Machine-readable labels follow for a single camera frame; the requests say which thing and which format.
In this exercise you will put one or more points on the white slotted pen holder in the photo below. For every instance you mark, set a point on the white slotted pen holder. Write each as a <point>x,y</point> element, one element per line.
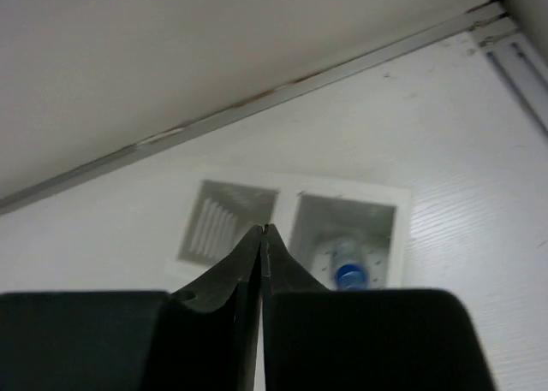
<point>311,214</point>

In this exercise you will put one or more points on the clear blue cap marker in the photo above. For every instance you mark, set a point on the clear blue cap marker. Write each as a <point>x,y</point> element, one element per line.
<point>348,268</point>

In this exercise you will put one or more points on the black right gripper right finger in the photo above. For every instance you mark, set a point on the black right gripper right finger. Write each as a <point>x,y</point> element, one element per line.
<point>383,339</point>

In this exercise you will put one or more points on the aluminium rail right side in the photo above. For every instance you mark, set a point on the aluminium rail right side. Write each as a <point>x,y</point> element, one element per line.
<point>517,62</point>

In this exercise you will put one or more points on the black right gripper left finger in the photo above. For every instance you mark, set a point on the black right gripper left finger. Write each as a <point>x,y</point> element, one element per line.
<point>201,337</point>

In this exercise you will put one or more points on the aluminium rail back edge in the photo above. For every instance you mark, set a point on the aluminium rail back edge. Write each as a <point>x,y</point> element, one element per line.
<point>471,21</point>

